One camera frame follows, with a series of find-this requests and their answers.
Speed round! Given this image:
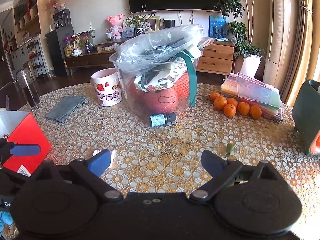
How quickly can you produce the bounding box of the glass bottle dark liquid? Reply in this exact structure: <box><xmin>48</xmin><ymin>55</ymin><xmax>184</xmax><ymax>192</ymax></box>
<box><xmin>17</xmin><ymin>68</ymin><xmax>40</xmax><ymax>111</ymax></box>

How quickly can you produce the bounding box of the wooden tv cabinet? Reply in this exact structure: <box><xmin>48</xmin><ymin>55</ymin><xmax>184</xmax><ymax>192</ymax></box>
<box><xmin>65</xmin><ymin>40</ymin><xmax>236</xmax><ymax>75</ymax></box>

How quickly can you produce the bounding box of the grey folded cloth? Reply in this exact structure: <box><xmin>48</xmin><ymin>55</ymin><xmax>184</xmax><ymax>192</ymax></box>
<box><xmin>45</xmin><ymin>95</ymin><xmax>87</xmax><ymax>123</ymax></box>

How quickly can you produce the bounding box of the pink pig plush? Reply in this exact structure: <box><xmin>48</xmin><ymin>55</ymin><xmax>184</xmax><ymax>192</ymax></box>
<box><xmin>107</xmin><ymin>14</ymin><xmax>123</xmax><ymax>40</ymax></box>

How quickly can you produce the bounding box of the blueberry bread packet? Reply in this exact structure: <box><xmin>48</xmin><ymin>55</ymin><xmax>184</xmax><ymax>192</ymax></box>
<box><xmin>91</xmin><ymin>150</ymin><xmax>116</xmax><ymax>170</ymax></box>

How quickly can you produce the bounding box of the black speaker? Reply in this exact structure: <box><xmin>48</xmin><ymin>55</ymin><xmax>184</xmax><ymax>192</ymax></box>
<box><xmin>163</xmin><ymin>20</ymin><xmax>175</xmax><ymax>29</ymax></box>

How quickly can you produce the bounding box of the pink strawberry mug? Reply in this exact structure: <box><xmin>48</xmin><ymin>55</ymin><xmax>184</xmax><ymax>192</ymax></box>
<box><xmin>91</xmin><ymin>68</ymin><xmax>122</xmax><ymax>107</ymax></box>

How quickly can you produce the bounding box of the orange mandarin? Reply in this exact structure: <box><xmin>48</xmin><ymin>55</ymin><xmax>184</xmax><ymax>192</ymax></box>
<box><xmin>209</xmin><ymin>92</ymin><xmax>221</xmax><ymax>102</ymax></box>
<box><xmin>237</xmin><ymin>102</ymin><xmax>250</xmax><ymax>115</ymax></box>
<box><xmin>249</xmin><ymin>105</ymin><xmax>262</xmax><ymax>120</ymax></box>
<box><xmin>223</xmin><ymin>103</ymin><xmax>236</xmax><ymax>118</ymax></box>
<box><xmin>214</xmin><ymin>96</ymin><xmax>227</xmax><ymax>111</ymax></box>

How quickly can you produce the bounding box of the framed photo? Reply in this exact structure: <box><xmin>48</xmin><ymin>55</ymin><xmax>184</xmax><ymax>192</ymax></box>
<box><xmin>140</xmin><ymin>16</ymin><xmax>160</xmax><ymax>33</ymax></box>

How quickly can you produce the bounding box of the small blue label bottle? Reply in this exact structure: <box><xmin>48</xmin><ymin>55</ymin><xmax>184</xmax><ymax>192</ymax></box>
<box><xmin>149</xmin><ymin>113</ymin><xmax>176</xmax><ymax>127</ymax></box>

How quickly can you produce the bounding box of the clear plastic bag bin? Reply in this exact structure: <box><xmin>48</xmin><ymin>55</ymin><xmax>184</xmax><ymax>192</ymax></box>
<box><xmin>109</xmin><ymin>24</ymin><xmax>214</xmax><ymax>119</ymax></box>

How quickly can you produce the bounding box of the black cabinet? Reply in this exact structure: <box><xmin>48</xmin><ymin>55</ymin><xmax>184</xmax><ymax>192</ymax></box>
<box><xmin>46</xmin><ymin>9</ymin><xmax>74</xmax><ymax>76</ymax></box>

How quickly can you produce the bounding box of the red cardboard box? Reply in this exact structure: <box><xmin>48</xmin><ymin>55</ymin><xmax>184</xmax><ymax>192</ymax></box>
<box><xmin>1</xmin><ymin>110</ymin><xmax>52</xmax><ymax>177</ymax></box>

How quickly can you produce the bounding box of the potted grass plant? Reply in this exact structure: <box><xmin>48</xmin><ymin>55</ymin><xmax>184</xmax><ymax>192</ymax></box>
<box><xmin>123</xmin><ymin>4</ymin><xmax>155</xmax><ymax>36</ymax></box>

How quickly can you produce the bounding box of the small green leaf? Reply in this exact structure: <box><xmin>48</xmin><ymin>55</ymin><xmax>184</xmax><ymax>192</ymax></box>
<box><xmin>225</xmin><ymin>143</ymin><xmax>234</xmax><ymax>158</ymax></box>

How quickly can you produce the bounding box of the tall green potted plant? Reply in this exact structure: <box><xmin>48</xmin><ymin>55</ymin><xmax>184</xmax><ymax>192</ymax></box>
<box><xmin>215</xmin><ymin>0</ymin><xmax>263</xmax><ymax>77</ymax></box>

